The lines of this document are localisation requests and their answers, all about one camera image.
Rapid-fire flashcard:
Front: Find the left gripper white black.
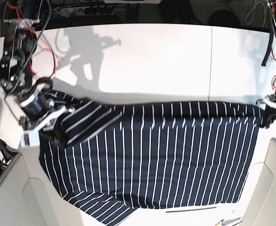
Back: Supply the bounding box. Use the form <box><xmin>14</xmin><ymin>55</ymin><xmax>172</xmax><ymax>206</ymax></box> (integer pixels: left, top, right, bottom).
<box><xmin>256</xmin><ymin>91</ymin><xmax>276</xmax><ymax>128</ymax></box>

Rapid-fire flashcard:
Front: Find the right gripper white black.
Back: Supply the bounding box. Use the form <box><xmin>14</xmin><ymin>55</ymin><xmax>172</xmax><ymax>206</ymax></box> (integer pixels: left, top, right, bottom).
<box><xmin>17</xmin><ymin>90</ymin><xmax>75</xmax><ymax>147</ymax></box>

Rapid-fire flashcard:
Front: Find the navy white striped T-shirt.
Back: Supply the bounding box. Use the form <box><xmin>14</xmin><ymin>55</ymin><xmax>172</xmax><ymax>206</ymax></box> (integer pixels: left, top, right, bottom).
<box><xmin>39</xmin><ymin>91</ymin><xmax>264</xmax><ymax>226</ymax></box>

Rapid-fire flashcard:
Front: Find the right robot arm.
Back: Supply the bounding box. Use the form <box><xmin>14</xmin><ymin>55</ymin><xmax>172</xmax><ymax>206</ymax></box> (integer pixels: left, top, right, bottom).
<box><xmin>0</xmin><ymin>0</ymin><xmax>74</xmax><ymax>146</ymax></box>

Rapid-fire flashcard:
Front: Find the beige chair left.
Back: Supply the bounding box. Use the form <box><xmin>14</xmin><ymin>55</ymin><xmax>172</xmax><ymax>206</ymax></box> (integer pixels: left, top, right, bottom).
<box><xmin>0</xmin><ymin>153</ymin><xmax>49</xmax><ymax>226</ymax></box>

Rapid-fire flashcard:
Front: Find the beige chair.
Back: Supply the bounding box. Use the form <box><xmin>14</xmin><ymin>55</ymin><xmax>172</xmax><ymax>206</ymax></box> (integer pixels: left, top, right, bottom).
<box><xmin>233</xmin><ymin>137</ymin><xmax>276</xmax><ymax>226</ymax></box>
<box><xmin>0</xmin><ymin>153</ymin><xmax>49</xmax><ymax>226</ymax></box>

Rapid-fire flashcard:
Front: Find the beige chair right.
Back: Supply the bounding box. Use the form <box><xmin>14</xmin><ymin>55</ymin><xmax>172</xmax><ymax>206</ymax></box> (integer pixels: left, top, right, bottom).
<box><xmin>233</xmin><ymin>137</ymin><xmax>276</xmax><ymax>226</ymax></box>

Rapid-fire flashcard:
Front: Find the grey tool at table edge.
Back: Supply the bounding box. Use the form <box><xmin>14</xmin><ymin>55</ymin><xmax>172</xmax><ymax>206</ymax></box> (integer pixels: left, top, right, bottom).
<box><xmin>215</xmin><ymin>217</ymin><xmax>241</xmax><ymax>226</ymax></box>

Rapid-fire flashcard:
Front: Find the white power strip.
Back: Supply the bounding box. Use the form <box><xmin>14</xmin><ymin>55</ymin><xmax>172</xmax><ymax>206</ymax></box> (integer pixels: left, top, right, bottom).
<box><xmin>55</xmin><ymin>5</ymin><xmax>115</xmax><ymax>18</ymax></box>

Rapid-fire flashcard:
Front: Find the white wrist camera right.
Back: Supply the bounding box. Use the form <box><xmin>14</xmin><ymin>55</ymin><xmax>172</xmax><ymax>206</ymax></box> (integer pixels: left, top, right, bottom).
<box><xmin>21</xmin><ymin>130</ymin><xmax>40</xmax><ymax>148</ymax></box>

